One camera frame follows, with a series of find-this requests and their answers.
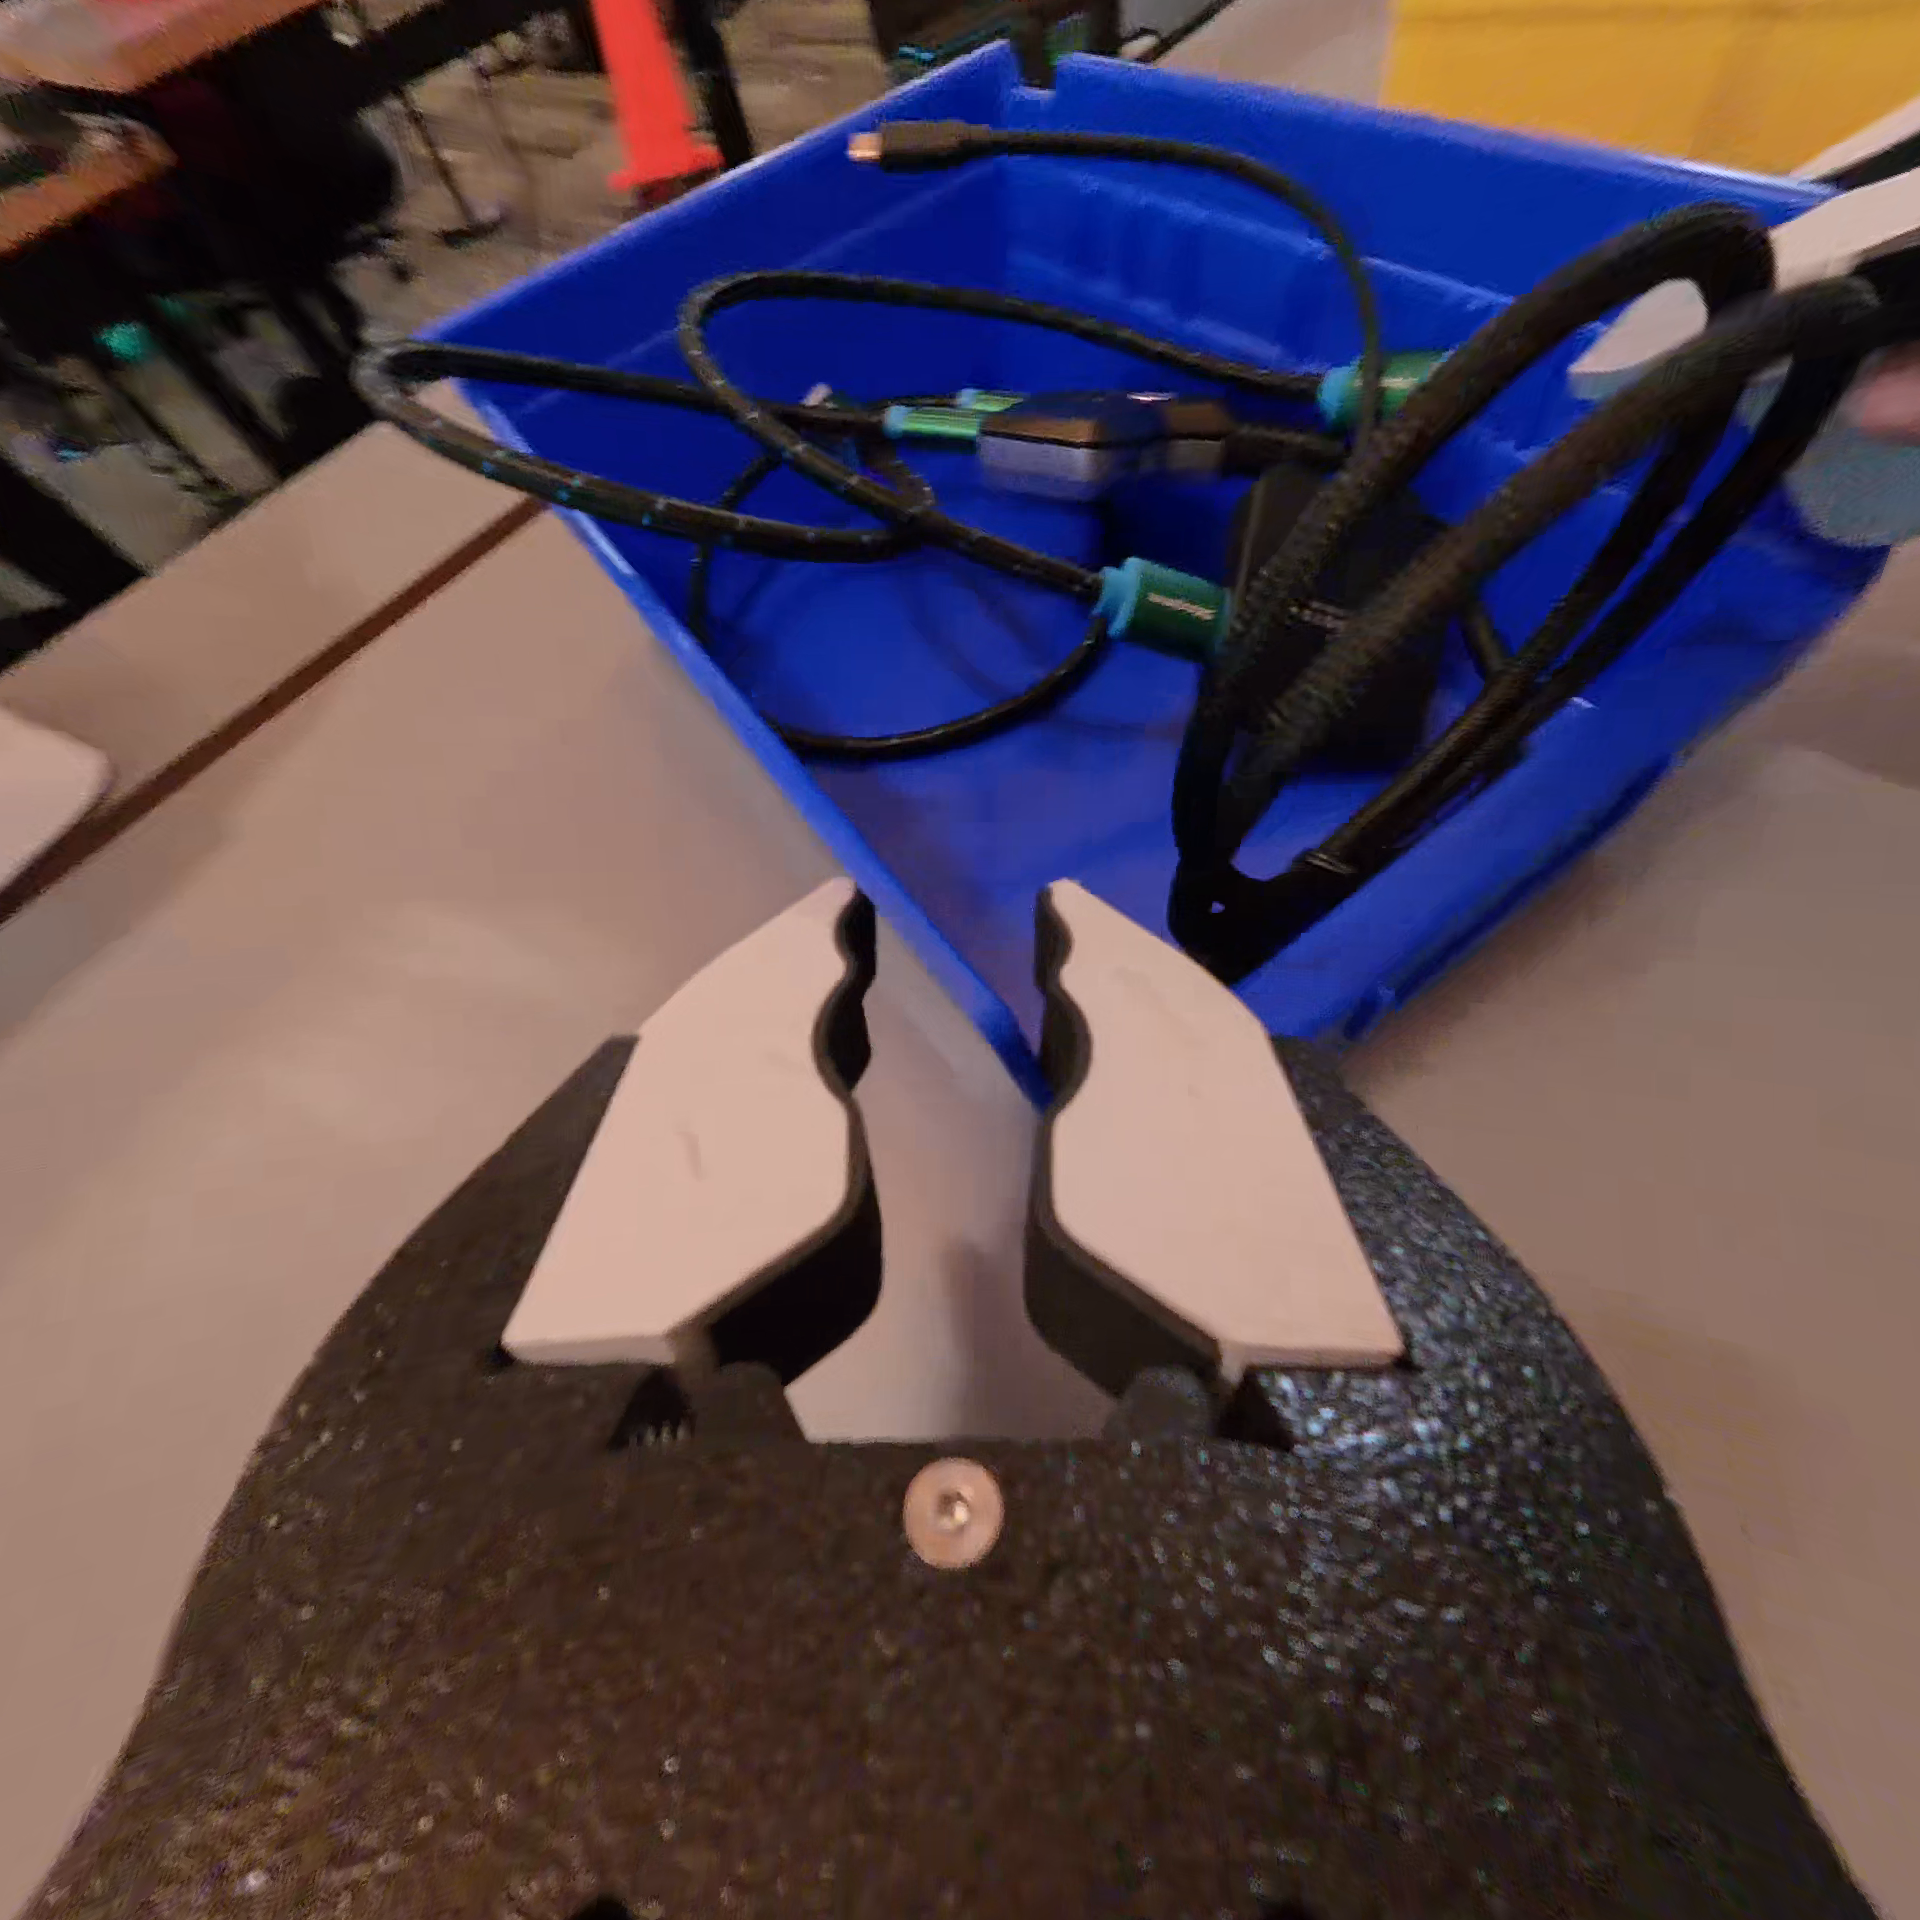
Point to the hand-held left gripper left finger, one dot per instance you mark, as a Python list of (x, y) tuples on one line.
[(705, 1186)]

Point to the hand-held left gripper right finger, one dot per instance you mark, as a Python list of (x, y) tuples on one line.
[(1202, 1200)]

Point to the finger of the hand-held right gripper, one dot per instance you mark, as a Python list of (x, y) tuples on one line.
[(1855, 223), (1862, 487)]

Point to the blue plastic bin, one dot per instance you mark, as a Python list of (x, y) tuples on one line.
[(976, 841)]

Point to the orange traffic cone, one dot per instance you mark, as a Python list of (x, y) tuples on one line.
[(648, 88)]

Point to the wooden office table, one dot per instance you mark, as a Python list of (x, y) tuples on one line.
[(151, 38)]

